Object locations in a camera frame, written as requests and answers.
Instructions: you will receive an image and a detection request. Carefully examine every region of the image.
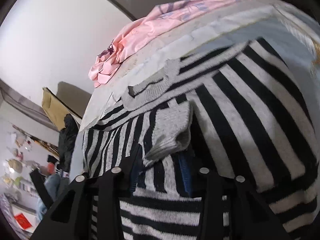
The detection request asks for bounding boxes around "black grey striped knit sweater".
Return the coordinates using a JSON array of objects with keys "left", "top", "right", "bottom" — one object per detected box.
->
[{"left": 82, "top": 37, "right": 319, "bottom": 239}]

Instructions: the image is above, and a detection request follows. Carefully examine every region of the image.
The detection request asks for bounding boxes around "black bag by bed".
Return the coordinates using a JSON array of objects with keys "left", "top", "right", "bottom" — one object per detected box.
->
[{"left": 57, "top": 114, "right": 79, "bottom": 172}]

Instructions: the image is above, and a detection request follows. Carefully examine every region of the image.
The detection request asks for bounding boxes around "brown cardboard box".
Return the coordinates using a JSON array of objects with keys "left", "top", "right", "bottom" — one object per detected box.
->
[{"left": 42, "top": 87, "right": 82, "bottom": 131}]

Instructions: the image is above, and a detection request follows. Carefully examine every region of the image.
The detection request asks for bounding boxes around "grey feather print bed sheet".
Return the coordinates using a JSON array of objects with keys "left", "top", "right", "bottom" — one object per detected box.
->
[{"left": 70, "top": 0, "right": 319, "bottom": 180}]

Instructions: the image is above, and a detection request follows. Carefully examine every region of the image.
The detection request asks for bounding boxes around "pink crumpled quilt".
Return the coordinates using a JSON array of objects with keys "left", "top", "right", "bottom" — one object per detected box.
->
[{"left": 88, "top": 0, "right": 242, "bottom": 88}]

